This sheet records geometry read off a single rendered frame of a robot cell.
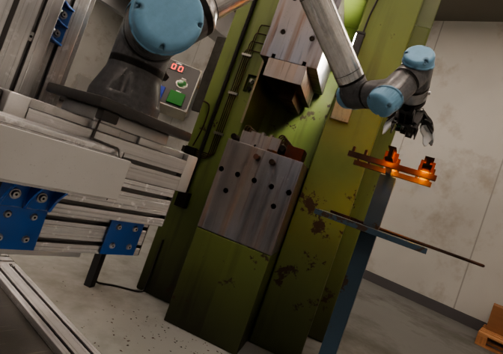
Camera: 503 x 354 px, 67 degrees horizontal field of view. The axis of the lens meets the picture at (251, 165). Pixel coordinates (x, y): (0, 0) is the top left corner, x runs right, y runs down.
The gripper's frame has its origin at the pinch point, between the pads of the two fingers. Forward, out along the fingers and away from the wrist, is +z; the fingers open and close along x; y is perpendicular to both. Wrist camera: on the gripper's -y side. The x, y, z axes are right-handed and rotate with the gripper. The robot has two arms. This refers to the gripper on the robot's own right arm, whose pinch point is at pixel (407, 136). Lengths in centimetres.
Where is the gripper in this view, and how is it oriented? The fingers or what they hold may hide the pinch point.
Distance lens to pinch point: 132.2
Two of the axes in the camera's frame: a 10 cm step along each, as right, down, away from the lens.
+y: -5.2, 7.6, -4.0
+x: 8.3, 3.2, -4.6
